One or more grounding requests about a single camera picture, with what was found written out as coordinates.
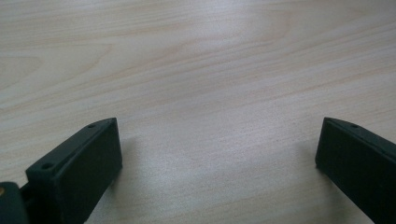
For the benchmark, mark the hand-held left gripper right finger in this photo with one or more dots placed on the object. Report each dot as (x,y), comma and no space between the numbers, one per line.
(358,168)

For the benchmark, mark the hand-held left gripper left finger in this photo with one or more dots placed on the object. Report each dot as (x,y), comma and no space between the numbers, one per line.
(77,174)

